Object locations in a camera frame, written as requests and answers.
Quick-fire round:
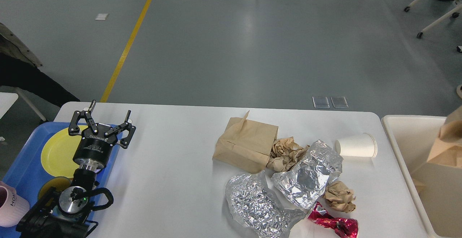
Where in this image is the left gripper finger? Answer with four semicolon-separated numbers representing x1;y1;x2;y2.
104;110;137;149
68;100;99;137

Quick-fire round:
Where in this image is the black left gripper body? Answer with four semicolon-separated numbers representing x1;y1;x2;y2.
73;128;119;173

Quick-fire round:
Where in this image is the yellow plastic plate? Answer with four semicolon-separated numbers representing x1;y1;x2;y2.
41;128;81;178

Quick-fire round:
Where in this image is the dark green mug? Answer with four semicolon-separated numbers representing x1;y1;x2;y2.
38;177;73;211

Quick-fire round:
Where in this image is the brown paper bag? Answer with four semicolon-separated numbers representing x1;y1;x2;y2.
213;111;279;174
426;106;462;169

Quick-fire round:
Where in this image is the brown paper ball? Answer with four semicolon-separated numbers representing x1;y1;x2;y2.
266;137;310;172

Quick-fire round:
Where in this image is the small brown paper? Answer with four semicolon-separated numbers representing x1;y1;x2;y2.
322;181;356;213

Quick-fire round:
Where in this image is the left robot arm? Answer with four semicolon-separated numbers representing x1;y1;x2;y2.
16;100;136;238

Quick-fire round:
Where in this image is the small white side table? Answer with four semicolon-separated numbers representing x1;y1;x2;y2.
0;88;48;123

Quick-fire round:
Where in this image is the pink mug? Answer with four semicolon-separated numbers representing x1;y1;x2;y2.
0;181;30;228

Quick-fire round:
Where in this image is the crumpled aluminium foil lower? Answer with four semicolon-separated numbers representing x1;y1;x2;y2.
225;171;306;238

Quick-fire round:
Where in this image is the crumpled aluminium foil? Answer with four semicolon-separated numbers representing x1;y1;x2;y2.
225;171;306;238
271;140;343;211

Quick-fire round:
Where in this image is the crumpled aluminium foil upper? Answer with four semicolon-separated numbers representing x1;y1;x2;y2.
271;140;343;211

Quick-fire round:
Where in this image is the white paper cup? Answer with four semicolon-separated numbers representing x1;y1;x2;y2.
335;133;378;157

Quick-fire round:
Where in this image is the crushed red can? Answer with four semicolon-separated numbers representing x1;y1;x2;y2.
308;202;359;238

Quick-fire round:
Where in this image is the white plastic bin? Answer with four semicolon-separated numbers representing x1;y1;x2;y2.
382;115;462;238

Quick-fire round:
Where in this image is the white chair base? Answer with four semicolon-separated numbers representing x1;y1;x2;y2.
403;0;461;42

